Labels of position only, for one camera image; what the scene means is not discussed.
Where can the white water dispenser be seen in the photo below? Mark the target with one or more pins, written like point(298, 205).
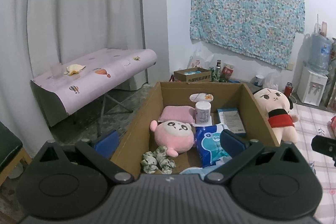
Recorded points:
point(311, 87)

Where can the grey curtain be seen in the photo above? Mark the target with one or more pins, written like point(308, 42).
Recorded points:
point(37, 35)

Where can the pink covered folding table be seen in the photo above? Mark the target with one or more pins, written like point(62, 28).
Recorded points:
point(104, 70)

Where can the white oval slipper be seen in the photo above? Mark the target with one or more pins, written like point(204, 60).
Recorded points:
point(200, 97)

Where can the small brown cardboard box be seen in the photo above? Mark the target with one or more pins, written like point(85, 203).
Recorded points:
point(192, 75)

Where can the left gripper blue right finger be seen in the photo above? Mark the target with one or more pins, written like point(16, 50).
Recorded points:
point(231, 143)

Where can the red thermos bottle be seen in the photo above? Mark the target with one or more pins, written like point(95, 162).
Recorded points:
point(288, 89)

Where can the white cup on floor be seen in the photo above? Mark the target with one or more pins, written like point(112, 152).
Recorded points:
point(259, 80)

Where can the light blue towel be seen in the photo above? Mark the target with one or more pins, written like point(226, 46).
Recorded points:
point(195, 170)

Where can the white plastic bag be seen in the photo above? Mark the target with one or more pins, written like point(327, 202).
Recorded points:
point(272, 80)

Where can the pink round plush toy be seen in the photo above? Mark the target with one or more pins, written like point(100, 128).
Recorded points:
point(176, 136)

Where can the patterned folded board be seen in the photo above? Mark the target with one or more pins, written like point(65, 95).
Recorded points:
point(329, 93)

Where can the large brown cardboard box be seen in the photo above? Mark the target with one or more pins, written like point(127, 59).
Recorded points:
point(171, 102)

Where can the blue white cardboard box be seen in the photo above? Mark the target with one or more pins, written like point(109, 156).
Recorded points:
point(231, 119)

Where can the blue water jug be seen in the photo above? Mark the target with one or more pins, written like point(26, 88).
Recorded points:
point(319, 53)

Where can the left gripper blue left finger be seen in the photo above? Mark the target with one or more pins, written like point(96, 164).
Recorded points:
point(106, 144)

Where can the green floral scrunchie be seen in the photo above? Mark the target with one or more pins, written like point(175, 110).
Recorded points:
point(157, 161)

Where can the cream doll red shirt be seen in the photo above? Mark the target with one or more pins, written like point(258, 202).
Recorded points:
point(276, 106)

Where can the floral teal wall cloth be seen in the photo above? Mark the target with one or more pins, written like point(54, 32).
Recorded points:
point(260, 29)

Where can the blue tissue pack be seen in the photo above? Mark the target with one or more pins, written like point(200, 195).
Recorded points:
point(208, 144)

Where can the wooden chair green seat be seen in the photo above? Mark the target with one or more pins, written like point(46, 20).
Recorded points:
point(12, 152)

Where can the yellow cloth on table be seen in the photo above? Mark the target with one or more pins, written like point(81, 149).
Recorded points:
point(74, 69)

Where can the green glass bottle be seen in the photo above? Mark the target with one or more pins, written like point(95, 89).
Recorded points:
point(216, 71)

